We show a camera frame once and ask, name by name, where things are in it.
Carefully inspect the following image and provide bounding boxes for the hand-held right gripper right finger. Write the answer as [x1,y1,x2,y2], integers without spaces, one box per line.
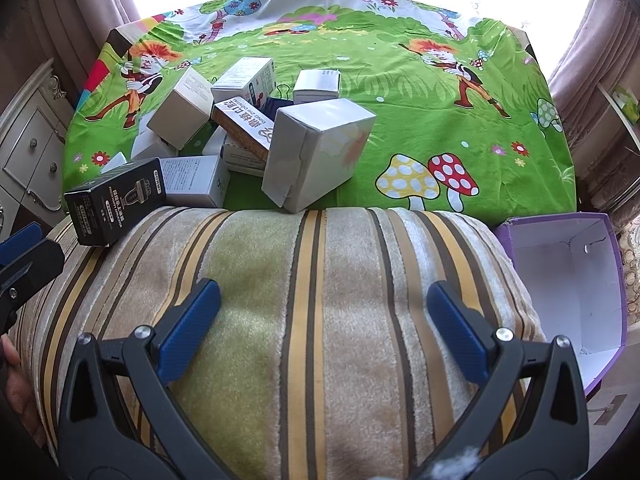
[400,281,591,480]

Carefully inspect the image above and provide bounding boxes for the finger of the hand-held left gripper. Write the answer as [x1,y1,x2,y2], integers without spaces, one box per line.
[0,222,66,333]

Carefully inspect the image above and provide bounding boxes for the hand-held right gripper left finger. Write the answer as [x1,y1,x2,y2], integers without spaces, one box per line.
[57,278,236,480]

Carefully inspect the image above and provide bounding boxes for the black box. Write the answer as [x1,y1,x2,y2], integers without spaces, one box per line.
[64,157,168,248]

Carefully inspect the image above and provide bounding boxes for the purple cardboard box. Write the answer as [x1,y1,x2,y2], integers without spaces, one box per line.
[495,212,628,396]

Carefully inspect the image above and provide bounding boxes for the white tray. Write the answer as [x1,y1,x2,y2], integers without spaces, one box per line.
[202,126,228,157]

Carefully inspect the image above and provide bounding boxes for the large white box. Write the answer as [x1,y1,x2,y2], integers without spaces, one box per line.
[261,98,377,213]

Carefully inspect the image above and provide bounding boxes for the tall white box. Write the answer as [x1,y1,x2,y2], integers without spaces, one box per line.
[146,66,216,151]

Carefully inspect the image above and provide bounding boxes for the dark blue box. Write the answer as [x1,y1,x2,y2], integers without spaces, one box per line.
[261,96,295,122]

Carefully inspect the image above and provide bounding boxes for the person's left hand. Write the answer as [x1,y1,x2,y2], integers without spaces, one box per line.
[0,335,33,448]

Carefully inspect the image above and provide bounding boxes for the white dresser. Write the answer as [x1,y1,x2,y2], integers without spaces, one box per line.
[0,57,76,241]

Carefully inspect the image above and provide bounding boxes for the striped plush blanket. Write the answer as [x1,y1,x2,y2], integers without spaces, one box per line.
[10,205,546,480]

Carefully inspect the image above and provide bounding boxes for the green cartoon printed blanket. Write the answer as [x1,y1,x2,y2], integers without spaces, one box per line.
[62,0,576,221]

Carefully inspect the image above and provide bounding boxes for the pink curtain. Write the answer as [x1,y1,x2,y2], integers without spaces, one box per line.
[0,0,146,101]
[547,0,640,126]

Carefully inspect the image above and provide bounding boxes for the white shelf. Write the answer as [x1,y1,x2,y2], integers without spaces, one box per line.
[597,82,640,161]

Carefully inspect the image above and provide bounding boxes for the green and white packet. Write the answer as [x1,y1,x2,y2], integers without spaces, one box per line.
[612,85,640,122]

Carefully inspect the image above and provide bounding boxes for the white cable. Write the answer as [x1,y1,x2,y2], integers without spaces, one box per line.
[590,394,632,417]

